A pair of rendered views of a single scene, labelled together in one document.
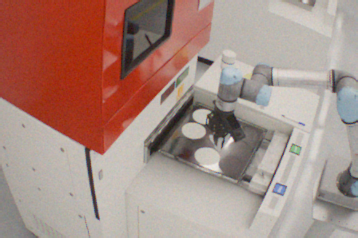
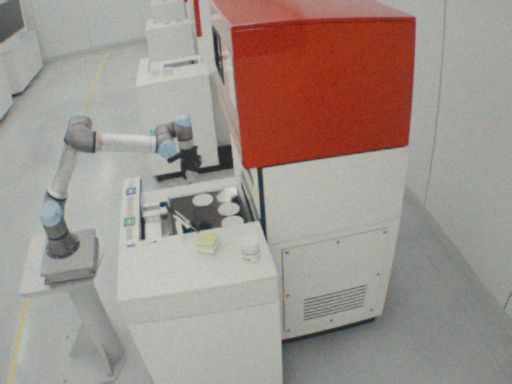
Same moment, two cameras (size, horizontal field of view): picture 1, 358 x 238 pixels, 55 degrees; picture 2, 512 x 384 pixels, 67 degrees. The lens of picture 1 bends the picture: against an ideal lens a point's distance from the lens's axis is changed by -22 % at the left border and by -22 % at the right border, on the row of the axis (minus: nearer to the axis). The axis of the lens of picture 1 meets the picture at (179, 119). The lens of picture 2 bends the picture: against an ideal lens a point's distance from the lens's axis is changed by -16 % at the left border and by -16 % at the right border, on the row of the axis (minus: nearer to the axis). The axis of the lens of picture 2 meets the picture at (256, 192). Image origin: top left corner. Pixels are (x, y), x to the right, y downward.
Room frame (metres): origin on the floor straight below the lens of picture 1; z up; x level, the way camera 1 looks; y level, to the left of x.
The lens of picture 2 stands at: (2.95, -0.85, 2.15)
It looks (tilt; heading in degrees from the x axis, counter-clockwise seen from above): 34 degrees down; 149
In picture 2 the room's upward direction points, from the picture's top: 4 degrees counter-clockwise
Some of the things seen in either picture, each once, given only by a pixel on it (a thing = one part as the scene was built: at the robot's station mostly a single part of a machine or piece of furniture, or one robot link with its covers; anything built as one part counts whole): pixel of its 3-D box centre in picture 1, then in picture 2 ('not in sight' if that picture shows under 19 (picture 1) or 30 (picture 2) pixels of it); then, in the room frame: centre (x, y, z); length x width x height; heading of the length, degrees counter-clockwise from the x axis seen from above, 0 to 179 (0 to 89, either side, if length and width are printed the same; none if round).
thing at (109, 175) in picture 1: (148, 124); (244, 163); (1.25, 0.11, 1.02); 0.82 x 0.03 x 0.40; 158
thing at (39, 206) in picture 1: (91, 185); (309, 244); (1.38, 0.43, 0.41); 0.82 x 0.71 x 0.82; 158
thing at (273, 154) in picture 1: (269, 163); (153, 229); (1.26, -0.42, 0.87); 0.36 x 0.08 x 0.03; 158
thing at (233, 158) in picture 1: (216, 140); (206, 213); (1.34, -0.17, 0.90); 0.34 x 0.34 x 0.01; 68
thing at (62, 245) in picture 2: (354, 176); (59, 238); (1.13, -0.87, 0.94); 0.15 x 0.15 x 0.10
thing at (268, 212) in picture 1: (284, 179); (133, 218); (1.15, -0.48, 0.89); 0.55 x 0.09 x 0.14; 158
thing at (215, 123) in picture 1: (221, 117); (189, 157); (1.21, -0.15, 1.13); 0.09 x 0.08 x 0.12; 39
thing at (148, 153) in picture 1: (170, 124); (249, 204); (1.41, 0.03, 0.89); 0.44 x 0.02 x 0.10; 158
